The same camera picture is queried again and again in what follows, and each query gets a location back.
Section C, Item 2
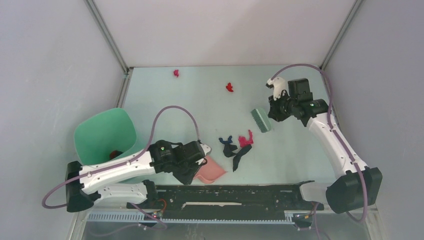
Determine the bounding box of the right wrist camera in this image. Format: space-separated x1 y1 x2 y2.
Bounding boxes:
266 77 288 101

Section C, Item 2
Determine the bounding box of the left aluminium frame post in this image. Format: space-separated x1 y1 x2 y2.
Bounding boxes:
84 0 130 75

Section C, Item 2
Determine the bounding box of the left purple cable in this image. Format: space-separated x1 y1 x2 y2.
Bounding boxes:
41 105 201 229

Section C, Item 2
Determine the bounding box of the aluminium frame post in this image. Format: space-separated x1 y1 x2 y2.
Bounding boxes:
320 0 365 70
84 0 130 75

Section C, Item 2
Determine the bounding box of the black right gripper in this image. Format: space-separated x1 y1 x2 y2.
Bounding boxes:
268 91 297 122

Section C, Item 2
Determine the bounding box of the purple cable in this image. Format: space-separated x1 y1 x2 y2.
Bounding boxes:
41 105 201 229
269 63 369 240

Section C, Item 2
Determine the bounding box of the pink plastic dustpan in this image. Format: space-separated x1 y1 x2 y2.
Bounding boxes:
193 156 227 185

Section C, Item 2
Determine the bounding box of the green hand brush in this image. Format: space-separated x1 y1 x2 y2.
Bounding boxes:
250 107 272 133

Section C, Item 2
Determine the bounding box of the right aluminium frame post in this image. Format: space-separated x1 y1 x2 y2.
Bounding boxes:
320 0 365 70

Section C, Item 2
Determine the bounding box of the green plastic waste bin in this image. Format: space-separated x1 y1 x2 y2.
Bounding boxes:
73 108 148 166

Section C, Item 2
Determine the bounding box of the blue paper scrap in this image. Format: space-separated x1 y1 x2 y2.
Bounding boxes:
218 135 233 145

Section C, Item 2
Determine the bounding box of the black twisted paper scrap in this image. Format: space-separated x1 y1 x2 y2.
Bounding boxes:
232 144 252 172

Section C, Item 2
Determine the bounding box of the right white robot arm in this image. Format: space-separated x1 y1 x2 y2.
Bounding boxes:
266 77 383 214

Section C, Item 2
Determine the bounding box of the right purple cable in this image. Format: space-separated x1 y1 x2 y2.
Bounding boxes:
269 63 369 240

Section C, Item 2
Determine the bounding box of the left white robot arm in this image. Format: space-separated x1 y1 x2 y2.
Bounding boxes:
65 140 212 213

